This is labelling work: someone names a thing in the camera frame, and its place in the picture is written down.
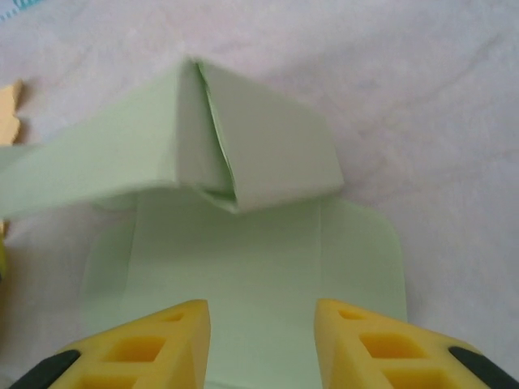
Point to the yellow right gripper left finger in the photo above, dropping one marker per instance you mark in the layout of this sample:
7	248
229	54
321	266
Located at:
190	352

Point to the green paper box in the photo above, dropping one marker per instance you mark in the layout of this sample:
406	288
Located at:
263	142

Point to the yellow cardboard cutout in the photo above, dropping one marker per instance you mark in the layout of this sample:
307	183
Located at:
8	117

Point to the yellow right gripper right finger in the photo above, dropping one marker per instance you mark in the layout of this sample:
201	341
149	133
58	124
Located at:
336	352

